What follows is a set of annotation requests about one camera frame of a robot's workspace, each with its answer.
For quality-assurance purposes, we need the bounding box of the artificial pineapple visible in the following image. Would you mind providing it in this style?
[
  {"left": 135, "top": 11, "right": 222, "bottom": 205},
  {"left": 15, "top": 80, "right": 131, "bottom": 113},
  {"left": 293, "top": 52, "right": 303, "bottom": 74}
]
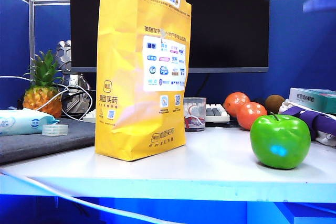
[{"left": 22, "top": 50, "right": 64, "bottom": 119}]

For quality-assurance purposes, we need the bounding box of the black computer monitor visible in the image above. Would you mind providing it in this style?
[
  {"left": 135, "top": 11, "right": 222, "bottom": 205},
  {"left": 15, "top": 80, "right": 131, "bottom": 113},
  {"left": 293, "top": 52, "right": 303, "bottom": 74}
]
[{"left": 69, "top": 0, "right": 271, "bottom": 73}]

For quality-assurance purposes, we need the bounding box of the purple strap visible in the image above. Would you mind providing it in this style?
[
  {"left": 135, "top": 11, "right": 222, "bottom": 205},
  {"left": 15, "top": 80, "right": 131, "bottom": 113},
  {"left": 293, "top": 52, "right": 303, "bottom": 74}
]
[{"left": 281, "top": 106, "right": 336, "bottom": 141}]

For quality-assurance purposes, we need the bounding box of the teal white medicine box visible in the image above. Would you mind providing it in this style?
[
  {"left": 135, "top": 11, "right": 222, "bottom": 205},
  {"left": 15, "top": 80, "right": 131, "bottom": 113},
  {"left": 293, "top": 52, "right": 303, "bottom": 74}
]
[{"left": 288, "top": 87, "right": 336, "bottom": 115}]

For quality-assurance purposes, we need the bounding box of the grey partition post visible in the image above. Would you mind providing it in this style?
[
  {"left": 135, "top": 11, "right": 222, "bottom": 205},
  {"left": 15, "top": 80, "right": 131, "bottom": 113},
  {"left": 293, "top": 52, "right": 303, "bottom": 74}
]
[{"left": 28, "top": 0, "right": 36, "bottom": 80}]

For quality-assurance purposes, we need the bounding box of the brown kiwi fruit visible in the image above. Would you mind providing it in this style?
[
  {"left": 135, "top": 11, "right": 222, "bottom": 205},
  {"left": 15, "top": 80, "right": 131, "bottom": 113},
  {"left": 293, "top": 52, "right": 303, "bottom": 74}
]
[{"left": 264, "top": 94, "right": 286, "bottom": 115}]

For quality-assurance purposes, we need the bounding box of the green apple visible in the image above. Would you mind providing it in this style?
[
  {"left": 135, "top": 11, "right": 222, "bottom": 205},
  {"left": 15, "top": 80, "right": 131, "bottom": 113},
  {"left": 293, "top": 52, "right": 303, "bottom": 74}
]
[{"left": 249, "top": 112, "right": 312, "bottom": 170}]

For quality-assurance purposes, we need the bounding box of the clear plastic box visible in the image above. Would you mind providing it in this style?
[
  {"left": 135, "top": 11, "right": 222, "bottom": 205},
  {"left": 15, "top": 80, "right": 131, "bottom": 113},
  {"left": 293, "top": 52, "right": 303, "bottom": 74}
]
[{"left": 183, "top": 97, "right": 207, "bottom": 132}]

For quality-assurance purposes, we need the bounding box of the blue white wet wipes pack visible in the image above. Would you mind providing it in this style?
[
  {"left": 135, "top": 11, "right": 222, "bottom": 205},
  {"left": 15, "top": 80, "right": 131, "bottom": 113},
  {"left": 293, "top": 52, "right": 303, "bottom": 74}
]
[{"left": 0, "top": 108, "right": 61, "bottom": 137}]

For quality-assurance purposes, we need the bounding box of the thin white cable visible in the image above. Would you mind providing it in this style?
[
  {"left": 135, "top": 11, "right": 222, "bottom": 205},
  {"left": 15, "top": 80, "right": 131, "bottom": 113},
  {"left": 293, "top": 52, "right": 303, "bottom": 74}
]
[{"left": 0, "top": 75, "right": 96, "bottom": 121}]

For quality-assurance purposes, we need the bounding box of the yellow printed paper bag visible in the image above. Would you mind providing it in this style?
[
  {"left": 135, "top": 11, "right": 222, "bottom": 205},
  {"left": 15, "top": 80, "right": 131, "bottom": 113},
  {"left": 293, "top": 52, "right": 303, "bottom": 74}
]
[{"left": 94, "top": 0, "right": 193, "bottom": 162}]

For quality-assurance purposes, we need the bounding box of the grey felt desk mat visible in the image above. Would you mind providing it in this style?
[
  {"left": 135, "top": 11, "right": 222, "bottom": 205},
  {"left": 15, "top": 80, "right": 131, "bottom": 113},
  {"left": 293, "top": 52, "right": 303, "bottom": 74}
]
[{"left": 0, "top": 117, "right": 96, "bottom": 166}]

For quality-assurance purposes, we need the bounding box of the thick white cable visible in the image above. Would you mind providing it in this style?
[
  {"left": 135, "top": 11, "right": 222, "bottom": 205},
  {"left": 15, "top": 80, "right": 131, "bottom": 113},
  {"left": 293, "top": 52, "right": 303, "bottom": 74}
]
[{"left": 0, "top": 169, "right": 184, "bottom": 224}]

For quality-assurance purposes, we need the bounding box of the orange fruit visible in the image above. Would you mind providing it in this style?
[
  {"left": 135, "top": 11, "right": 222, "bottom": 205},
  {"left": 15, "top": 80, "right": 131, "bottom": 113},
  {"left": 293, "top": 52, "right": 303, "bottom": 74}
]
[
  {"left": 235, "top": 101, "right": 268, "bottom": 131},
  {"left": 223, "top": 91, "right": 251, "bottom": 118}
]

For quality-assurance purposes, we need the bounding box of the clear tape roll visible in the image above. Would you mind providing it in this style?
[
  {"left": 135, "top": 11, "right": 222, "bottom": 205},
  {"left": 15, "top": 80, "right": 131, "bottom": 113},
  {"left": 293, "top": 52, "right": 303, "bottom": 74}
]
[{"left": 41, "top": 123, "right": 69, "bottom": 137}]

